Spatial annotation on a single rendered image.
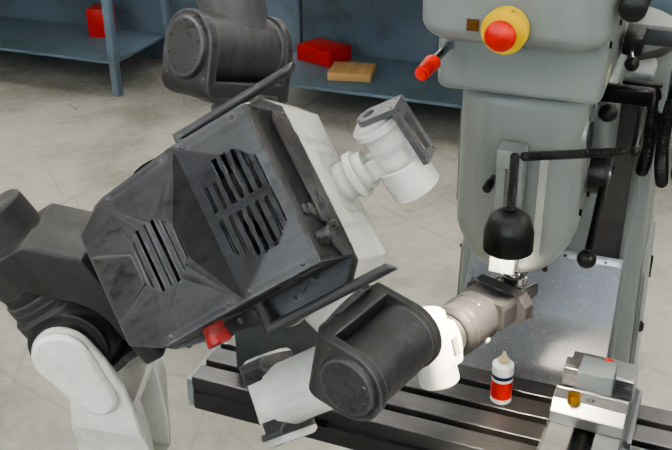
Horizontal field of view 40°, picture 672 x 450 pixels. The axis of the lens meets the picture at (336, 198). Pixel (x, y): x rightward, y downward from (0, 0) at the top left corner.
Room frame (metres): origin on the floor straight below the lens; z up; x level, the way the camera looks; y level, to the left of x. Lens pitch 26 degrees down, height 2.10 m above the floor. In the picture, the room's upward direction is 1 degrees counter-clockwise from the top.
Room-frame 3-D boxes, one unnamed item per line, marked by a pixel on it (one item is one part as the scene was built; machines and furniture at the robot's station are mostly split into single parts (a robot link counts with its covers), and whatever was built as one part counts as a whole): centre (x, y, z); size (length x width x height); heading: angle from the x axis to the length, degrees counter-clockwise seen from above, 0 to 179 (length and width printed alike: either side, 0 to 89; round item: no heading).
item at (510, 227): (1.16, -0.25, 1.47); 0.07 x 0.07 x 0.06
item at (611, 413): (1.26, -0.43, 1.06); 0.12 x 0.06 x 0.04; 66
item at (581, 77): (1.41, -0.32, 1.68); 0.34 x 0.24 x 0.10; 158
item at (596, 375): (1.31, -0.45, 1.08); 0.06 x 0.05 x 0.06; 66
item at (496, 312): (1.31, -0.24, 1.23); 0.13 x 0.12 x 0.10; 47
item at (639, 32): (1.38, -0.46, 1.66); 0.12 x 0.04 x 0.04; 158
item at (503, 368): (1.41, -0.31, 1.02); 0.04 x 0.04 x 0.11
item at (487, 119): (1.38, -0.31, 1.47); 0.21 x 0.19 x 0.32; 68
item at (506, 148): (1.27, -0.27, 1.44); 0.04 x 0.04 x 0.21; 68
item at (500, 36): (1.14, -0.21, 1.76); 0.04 x 0.03 x 0.04; 68
